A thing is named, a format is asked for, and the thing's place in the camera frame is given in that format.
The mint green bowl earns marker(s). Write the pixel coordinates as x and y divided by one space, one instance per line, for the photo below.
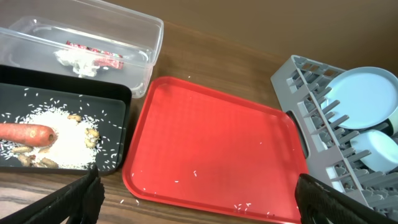
393 119

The red serving tray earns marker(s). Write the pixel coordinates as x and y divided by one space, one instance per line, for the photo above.
200 148

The white tissue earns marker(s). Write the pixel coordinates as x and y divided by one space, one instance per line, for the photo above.
83 64

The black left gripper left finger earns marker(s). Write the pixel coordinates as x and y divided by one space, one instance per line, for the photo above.
79 202

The clear plastic bin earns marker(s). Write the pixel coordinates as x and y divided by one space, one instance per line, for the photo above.
32 30

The small light blue bowl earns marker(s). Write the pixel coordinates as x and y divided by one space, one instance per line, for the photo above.
382 148

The orange carrot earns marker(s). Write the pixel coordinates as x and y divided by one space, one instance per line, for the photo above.
34 135

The black plastic tray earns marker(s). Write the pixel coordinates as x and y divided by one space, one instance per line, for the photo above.
62 87

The rice food scraps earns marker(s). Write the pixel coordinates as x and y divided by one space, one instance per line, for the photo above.
88 129

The grey dishwasher rack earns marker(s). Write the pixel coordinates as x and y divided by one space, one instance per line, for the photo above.
301 85

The light blue plate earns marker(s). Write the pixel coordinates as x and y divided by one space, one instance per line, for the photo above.
367 95

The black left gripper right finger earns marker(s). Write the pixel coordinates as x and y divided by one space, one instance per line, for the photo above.
319 203

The red snack wrapper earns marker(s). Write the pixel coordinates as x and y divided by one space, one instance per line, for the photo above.
106 61

